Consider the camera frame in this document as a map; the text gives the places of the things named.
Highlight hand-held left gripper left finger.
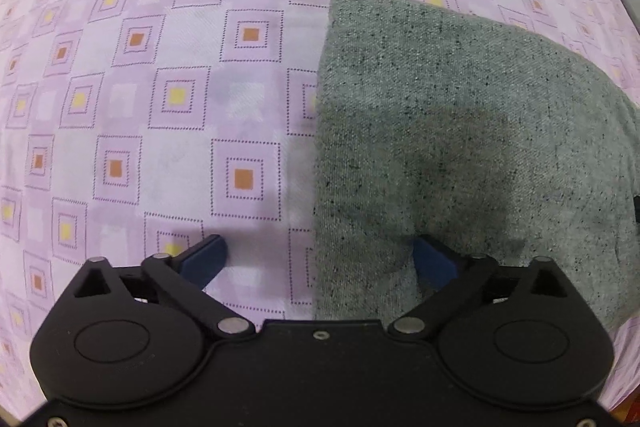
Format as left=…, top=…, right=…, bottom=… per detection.
left=72, top=234, right=256, bottom=340

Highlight purple patterned bed sheet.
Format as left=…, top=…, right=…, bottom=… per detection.
left=0, top=0, right=640, bottom=418

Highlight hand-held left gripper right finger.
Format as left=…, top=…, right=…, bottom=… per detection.
left=387, top=234, right=571, bottom=340

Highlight grey pants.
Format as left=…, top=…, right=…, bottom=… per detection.
left=311, top=0, right=640, bottom=330

